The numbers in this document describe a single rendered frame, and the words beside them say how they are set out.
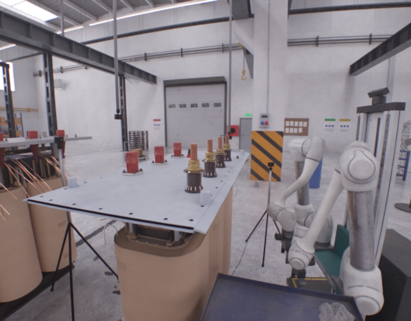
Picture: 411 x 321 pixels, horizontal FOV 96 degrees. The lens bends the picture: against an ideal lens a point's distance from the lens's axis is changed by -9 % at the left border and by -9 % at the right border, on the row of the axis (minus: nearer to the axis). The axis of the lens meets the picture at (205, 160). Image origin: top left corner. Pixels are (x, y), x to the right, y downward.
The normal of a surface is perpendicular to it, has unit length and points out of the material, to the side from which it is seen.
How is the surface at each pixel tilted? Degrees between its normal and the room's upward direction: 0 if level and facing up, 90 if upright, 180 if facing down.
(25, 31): 90
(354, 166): 85
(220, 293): 0
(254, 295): 0
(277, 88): 90
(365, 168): 84
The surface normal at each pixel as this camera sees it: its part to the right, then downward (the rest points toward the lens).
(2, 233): 0.75, 0.11
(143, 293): -0.28, 0.16
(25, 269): 0.96, 0.04
